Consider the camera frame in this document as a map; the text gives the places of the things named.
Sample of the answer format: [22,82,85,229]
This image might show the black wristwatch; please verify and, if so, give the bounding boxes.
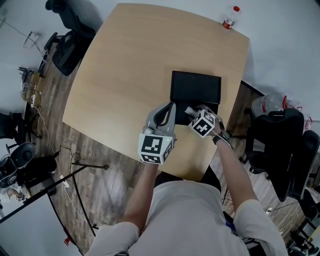
[212,129,235,151]

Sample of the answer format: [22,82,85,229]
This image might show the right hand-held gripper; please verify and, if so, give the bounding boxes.
[188,104,219,139]

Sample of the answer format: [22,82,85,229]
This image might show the clear bottle with red label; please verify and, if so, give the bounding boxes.
[221,5,242,30]

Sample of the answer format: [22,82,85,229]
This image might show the black box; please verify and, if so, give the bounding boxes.
[169,70,222,126]

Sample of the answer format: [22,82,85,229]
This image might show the person's right hand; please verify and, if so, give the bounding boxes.
[211,116,225,137]

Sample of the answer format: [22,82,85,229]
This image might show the person's left forearm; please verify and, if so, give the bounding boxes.
[122,161,159,226]

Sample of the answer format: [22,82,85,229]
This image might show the person's white shirt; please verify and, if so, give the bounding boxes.
[84,181,288,256]

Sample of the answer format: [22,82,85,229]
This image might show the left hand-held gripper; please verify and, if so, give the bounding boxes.
[138,101,177,165]

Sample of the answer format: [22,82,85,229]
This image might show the person's right forearm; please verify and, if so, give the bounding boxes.
[215,141,260,210]

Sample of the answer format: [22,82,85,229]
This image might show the small black chair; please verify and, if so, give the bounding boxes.
[0,112,42,148]

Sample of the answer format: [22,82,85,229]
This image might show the black router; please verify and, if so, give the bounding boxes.
[17,66,34,84]

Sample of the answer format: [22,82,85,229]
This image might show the black stand pole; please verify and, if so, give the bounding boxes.
[71,161,110,171]

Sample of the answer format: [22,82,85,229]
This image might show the black office chair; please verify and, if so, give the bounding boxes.
[44,0,97,77]
[277,129,320,203]
[244,107,305,176]

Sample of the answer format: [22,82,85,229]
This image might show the person's dark trousers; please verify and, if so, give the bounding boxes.
[154,166,222,194]

